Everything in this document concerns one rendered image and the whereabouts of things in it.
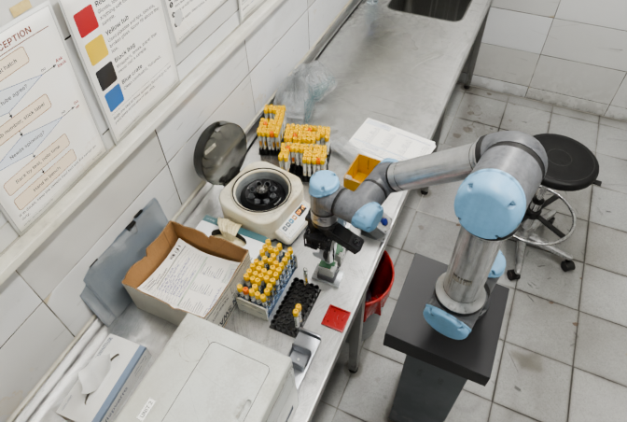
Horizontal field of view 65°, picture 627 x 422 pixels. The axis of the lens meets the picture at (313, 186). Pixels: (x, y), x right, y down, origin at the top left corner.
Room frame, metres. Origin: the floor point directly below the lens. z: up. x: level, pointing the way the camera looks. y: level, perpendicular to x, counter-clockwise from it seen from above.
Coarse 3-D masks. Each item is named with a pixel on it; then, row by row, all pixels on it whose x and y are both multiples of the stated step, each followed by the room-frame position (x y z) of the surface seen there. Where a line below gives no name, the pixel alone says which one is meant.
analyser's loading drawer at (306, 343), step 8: (304, 336) 0.60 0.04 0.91; (312, 336) 0.60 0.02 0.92; (320, 336) 0.59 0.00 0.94; (296, 344) 0.58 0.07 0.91; (304, 344) 0.58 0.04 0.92; (312, 344) 0.58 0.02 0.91; (288, 352) 0.56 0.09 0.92; (296, 352) 0.56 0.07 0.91; (304, 352) 0.55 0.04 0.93; (312, 352) 0.56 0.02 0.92; (296, 360) 0.53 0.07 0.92; (304, 360) 0.53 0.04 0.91; (296, 368) 0.51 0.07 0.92; (304, 368) 0.51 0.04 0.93; (296, 376) 0.49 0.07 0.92; (296, 384) 0.47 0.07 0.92
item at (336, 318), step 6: (330, 306) 0.71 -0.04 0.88; (336, 306) 0.71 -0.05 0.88; (330, 312) 0.69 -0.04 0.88; (336, 312) 0.69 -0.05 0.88; (342, 312) 0.69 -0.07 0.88; (348, 312) 0.69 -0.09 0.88; (324, 318) 0.67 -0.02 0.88; (330, 318) 0.67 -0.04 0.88; (336, 318) 0.67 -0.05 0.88; (342, 318) 0.67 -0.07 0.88; (348, 318) 0.67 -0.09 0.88; (324, 324) 0.65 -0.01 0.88; (330, 324) 0.65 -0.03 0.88; (336, 324) 0.65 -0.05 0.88; (342, 324) 0.65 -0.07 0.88; (336, 330) 0.63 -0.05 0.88; (342, 330) 0.63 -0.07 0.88
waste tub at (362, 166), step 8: (360, 160) 1.25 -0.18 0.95; (368, 160) 1.24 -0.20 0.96; (376, 160) 1.23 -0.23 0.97; (352, 168) 1.21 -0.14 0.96; (360, 168) 1.25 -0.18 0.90; (368, 168) 1.24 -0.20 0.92; (344, 176) 1.15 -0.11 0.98; (352, 176) 1.21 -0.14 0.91; (360, 176) 1.23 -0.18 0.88; (344, 184) 1.15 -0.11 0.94; (352, 184) 1.13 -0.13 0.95
